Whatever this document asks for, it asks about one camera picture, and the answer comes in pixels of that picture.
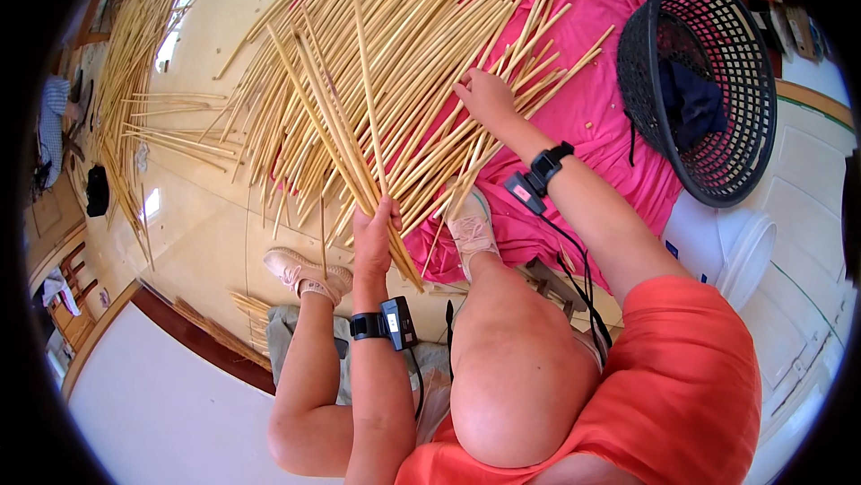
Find person's left hand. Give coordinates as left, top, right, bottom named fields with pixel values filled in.
left=351, top=196, right=404, bottom=279

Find person's right hand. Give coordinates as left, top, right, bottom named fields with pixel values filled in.
left=452, top=68, right=519, bottom=132

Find bundle of bamboo sticks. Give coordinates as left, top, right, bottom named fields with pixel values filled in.
left=266, top=0, right=426, bottom=294

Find black wrist band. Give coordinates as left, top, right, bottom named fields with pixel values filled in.
left=503, top=140, right=577, bottom=217
left=348, top=295, right=419, bottom=353

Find large pile of bamboo sticks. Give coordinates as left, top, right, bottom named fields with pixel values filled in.
left=215, top=0, right=616, bottom=264

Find pink cloth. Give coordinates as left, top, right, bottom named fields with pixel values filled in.
left=269, top=0, right=687, bottom=294

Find grey cloth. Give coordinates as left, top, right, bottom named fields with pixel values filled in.
left=265, top=303, right=452, bottom=405

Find black plastic mesh basket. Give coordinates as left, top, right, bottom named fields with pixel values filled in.
left=617, top=0, right=779, bottom=209

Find small wooden stool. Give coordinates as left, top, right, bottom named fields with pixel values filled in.
left=525, top=256, right=589, bottom=321

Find person's legs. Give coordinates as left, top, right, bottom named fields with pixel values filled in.
left=262, top=185, right=606, bottom=479

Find dark blue cloth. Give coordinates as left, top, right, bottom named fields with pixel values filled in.
left=658, top=57, right=729, bottom=153

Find white plastic bucket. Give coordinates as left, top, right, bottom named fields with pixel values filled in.
left=662, top=189, right=778, bottom=311

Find small black bag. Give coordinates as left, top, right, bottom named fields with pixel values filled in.
left=85, top=164, right=110, bottom=218

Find long heap of thin canes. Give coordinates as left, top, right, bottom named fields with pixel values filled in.
left=91, top=0, right=243, bottom=271

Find wooden chair with clothes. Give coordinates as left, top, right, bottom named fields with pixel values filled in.
left=30, top=243, right=102, bottom=351

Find person's body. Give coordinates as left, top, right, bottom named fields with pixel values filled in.
left=393, top=275, right=764, bottom=485

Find white panelled door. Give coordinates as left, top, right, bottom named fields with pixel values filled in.
left=713, top=101, right=858, bottom=472

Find black cable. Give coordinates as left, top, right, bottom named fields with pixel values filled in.
left=409, top=347, right=426, bottom=422
left=538, top=212, right=614, bottom=351

